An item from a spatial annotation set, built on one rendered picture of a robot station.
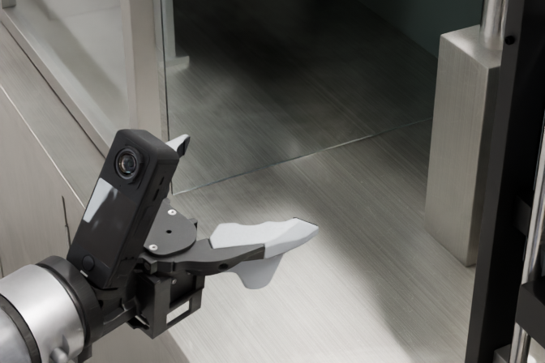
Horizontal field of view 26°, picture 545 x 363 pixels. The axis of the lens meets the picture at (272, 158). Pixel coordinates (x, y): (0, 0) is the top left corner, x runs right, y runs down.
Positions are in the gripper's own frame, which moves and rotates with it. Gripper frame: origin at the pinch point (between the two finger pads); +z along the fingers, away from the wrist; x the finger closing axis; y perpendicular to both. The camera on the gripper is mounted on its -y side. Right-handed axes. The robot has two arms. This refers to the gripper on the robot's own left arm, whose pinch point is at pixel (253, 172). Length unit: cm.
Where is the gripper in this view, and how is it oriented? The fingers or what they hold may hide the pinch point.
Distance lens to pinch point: 96.5
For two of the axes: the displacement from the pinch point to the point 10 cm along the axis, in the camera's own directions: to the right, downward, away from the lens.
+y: -1.0, 7.8, 6.2
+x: 7.2, 4.9, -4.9
